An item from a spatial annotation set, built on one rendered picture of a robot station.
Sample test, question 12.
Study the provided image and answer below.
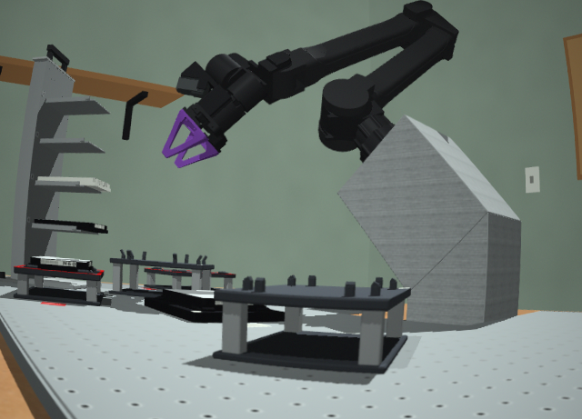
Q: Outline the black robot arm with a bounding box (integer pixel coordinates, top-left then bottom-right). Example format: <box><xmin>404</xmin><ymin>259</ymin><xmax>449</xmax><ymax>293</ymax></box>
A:
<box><xmin>176</xmin><ymin>0</ymin><xmax>459</xmax><ymax>163</ymax></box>

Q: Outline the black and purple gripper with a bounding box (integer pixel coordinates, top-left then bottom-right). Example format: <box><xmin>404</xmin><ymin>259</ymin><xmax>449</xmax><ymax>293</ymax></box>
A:
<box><xmin>162</xmin><ymin>95</ymin><xmax>246</xmax><ymax>168</ymax></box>

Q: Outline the white well plate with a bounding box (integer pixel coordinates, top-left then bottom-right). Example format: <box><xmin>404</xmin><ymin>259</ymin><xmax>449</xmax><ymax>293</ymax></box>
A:
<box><xmin>37</xmin><ymin>176</ymin><xmax>111</xmax><ymax>192</ymax></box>

